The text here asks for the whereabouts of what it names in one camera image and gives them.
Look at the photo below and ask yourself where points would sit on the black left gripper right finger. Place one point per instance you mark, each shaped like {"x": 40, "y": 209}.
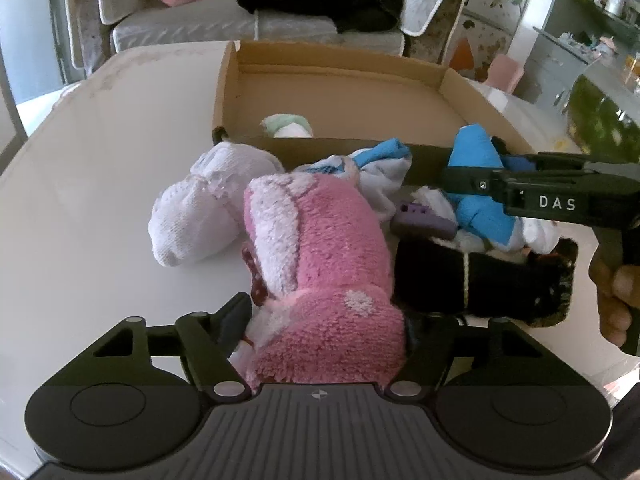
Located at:
{"x": 430, "y": 349}

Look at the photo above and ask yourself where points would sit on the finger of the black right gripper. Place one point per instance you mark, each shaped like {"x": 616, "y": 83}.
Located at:
{"x": 548, "y": 161}
{"x": 480, "y": 185}

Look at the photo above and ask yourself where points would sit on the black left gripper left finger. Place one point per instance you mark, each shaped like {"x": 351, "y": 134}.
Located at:
{"x": 208, "y": 340}

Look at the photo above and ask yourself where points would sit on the white knit sock bundle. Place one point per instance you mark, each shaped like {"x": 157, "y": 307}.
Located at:
{"x": 201, "y": 215}

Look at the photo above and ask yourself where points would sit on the pink fluffy sock bundle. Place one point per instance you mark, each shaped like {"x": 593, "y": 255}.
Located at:
{"x": 321, "y": 285}

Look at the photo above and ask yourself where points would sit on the blue and white sock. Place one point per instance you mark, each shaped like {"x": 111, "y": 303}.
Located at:
{"x": 381, "y": 170}

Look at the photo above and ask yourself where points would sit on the person's right hand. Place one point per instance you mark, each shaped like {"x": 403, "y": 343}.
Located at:
{"x": 618, "y": 295}

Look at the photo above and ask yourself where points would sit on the green glass fish tank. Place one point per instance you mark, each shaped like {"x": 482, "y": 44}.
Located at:
{"x": 602, "y": 129}

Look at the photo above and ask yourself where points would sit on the black knit sock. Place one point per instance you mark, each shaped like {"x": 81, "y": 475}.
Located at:
{"x": 434, "y": 279}

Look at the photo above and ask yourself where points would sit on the pink small chair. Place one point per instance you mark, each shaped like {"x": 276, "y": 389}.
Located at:
{"x": 504, "y": 74}

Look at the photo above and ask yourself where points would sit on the purple sock bundle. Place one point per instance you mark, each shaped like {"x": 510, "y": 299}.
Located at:
{"x": 413, "y": 219}

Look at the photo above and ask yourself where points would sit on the grey shelf cabinet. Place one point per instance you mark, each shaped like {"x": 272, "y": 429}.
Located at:
{"x": 563, "y": 49}

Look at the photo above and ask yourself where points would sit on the green white sock ball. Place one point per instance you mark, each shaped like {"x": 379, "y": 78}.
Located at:
{"x": 286, "y": 126}

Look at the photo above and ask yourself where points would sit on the cardboard box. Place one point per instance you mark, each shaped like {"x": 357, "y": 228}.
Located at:
{"x": 352, "y": 99}

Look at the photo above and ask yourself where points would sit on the grey sofa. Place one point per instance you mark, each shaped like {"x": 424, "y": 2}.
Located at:
{"x": 99, "y": 29}

